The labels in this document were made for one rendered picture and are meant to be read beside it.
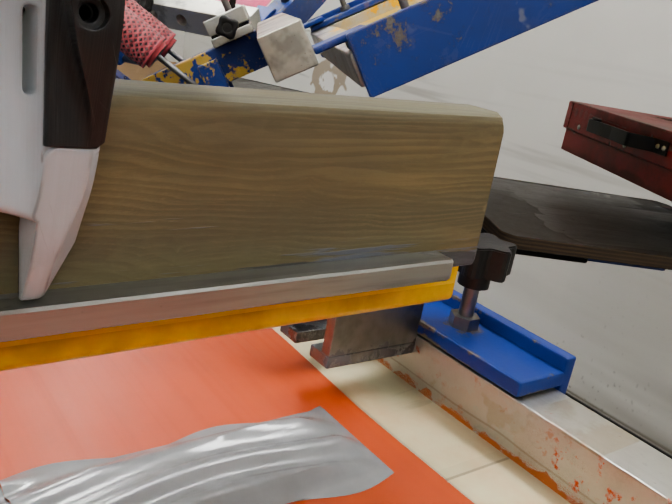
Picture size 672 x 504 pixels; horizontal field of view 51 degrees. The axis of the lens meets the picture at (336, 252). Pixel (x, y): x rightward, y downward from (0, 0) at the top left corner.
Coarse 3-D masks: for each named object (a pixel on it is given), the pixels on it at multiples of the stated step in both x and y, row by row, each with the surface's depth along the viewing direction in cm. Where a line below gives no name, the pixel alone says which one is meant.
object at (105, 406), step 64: (0, 384) 39; (64, 384) 40; (128, 384) 41; (192, 384) 43; (256, 384) 44; (320, 384) 45; (0, 448) 34; (64, 448) 35; (128, 448) 36; (384, 448) 40
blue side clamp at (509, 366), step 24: (432, 312) 48; (480, 312) 47; (432, 336) 45; (456, 336) 44; (480, 336) 45; (504, 336) 46; (528, 336) 44; (480, 360) 42; (504, 360) 42; (528, 360) 43; (552, 360) 43; (504, 384) 41; (528, 384) 40; (552, 384) 42
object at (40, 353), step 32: (416, 288) 35; (448, 288) 36; (192, 320) 28; (224, 320) 29; (256, 320) 30; (288, 320) 31; (0, 352) 24; (32, 352) 24; (64, 352) 25; (96, 352) 26
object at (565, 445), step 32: (416, 352) 47; (416, 384) 47; (448, 384) 44; (480, 384) 42; (480, 416) 42; (512, 416) 40; (544, 416) 39; (576, 416) 40; (512, 448) 41; (544, 448) 39; (576, 448) 37; (608, 448) 37; (640, 448) 37; (544, 480) 39; (576, 480) 37; (608, 480) 36; (640, 480) 34
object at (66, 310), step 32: (384, 256) 31; (416, 256) 32; (64, 288) 23; (96, 288) 24; (128, 288) 24; (160, 288) 24; (192, 288) 25; (224, 288) 25; (256, 288) 26; (288, 288) 27; (320, 288) 28; (352, 288) 29; (384, 288) 30; (0, 320) 21; (32, 320) 22; (64, 320) 22; (96, 320) 23; (128, 320) 24
